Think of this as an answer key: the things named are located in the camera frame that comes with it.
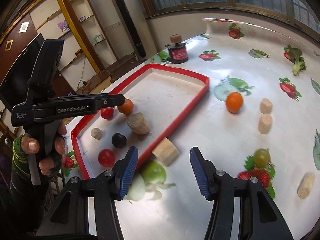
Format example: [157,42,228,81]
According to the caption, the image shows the small red tomato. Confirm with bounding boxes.
[100,107,114,120]

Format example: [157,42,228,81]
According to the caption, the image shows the large red tomato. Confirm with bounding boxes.
[98,148,116,167]

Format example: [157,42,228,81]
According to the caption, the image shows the round beige cork piece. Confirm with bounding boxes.
[91,127,103,140]

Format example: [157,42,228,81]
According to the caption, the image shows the orange tangerine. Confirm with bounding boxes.
[117,99,134,115]
[226,92,244,114]

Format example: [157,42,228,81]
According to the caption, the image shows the dark purple tomato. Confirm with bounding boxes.
[112,133,127,148]

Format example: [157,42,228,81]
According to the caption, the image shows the large beige cylinder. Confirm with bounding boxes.
[127,113,151,135]
[297,172,315,199]

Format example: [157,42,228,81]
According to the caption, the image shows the green tomato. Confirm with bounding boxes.
[253,148,271,168]

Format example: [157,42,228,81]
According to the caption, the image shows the left forearm striped sleeve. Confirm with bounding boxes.
[11,134,33,191]

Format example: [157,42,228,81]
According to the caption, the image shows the black television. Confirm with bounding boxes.
[1,34,44,112]

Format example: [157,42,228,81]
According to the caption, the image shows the red rimmed white tray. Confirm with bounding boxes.
[71,64,210,179]

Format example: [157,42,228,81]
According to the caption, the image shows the beige block on tray rim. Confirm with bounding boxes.
[152,138,180,166]

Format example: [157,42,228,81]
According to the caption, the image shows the fruit print tablecloth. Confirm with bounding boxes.
[60,17,320,240]

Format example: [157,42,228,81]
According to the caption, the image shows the purple plush toy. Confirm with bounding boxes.
[57,20,70,34]

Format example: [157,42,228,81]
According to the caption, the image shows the red black cylindrical device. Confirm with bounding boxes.
[165,34,189,64]

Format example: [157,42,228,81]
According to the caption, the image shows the tall air conditioner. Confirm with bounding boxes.
[112,0,157,60]

